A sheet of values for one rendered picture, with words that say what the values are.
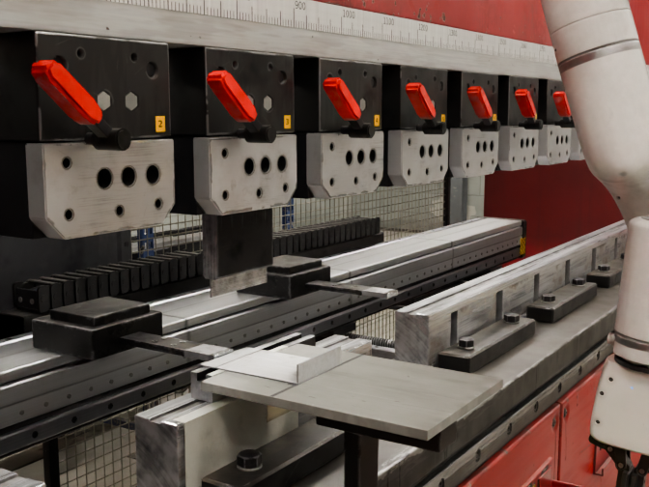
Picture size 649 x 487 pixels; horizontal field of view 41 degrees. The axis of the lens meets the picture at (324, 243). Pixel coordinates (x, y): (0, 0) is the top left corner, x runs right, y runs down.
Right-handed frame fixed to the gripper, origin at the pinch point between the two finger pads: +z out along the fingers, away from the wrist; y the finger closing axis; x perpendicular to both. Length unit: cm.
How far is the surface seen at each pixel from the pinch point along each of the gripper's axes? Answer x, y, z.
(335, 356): -21.9, -28.5, -14.6
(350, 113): -14, -34, -40
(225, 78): -36, -34, -44
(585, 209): 191, -59, -6
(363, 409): -32.0, -19.2, -14.0
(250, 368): -27.6, -35.7, -12.9
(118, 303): -22, -61, -14
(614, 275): 105, -28, -3
